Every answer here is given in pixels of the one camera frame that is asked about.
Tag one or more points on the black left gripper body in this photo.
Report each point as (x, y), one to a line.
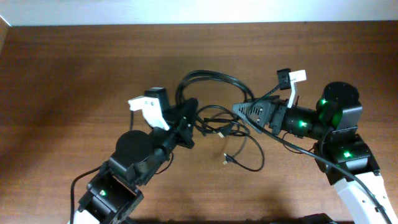
(181, 139)

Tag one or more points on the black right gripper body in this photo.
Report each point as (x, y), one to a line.
(277, 112)

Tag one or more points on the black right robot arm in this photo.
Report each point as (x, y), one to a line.
(329, 135)

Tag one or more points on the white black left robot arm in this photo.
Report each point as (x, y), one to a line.
(113, 193)

